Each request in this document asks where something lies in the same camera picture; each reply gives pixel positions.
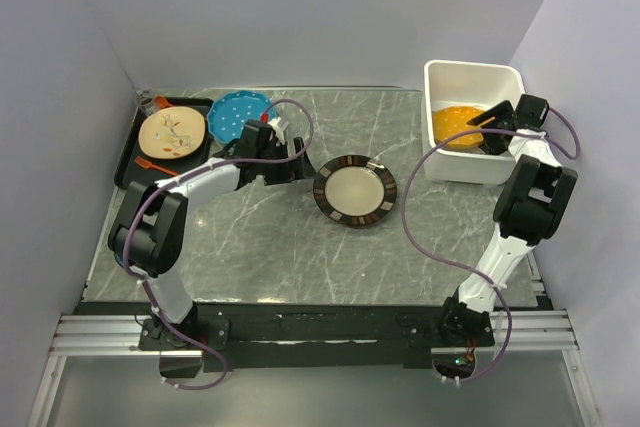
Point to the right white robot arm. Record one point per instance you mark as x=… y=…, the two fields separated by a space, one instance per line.
x=528 y=211

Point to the clear glass cup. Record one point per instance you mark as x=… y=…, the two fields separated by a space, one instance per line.
x=146 y=104

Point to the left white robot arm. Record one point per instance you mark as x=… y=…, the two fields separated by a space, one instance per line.
x=148 y=234

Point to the brown rimmed beige plate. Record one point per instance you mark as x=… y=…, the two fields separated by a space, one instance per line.
x=355 y=191

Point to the orange plastic fork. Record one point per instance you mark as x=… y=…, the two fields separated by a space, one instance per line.
x=149 y=165

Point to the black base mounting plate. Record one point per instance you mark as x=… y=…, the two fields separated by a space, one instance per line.
x=251 y=336

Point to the orange plastic spoon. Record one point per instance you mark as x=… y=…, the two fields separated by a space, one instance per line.
x=160 y=103

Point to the aluminium rail frame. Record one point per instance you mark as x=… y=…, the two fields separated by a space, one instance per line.
x=96 y=376

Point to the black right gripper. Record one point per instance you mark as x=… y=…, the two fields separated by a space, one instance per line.
x=501 y=111

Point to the white plastic bin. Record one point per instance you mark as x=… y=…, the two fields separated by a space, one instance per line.
x=454 y=84

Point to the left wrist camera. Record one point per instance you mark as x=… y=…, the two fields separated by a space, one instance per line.
x=279 y=125

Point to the blue polka dot plate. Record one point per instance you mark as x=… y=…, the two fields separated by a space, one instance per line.
x=228 y=115

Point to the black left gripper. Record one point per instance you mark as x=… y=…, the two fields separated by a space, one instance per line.
x=296 y=169

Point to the orange polka dot plate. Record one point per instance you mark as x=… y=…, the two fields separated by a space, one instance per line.
x=454 y=120

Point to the floral beige plate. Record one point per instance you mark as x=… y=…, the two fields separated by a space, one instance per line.
x=172 y=133

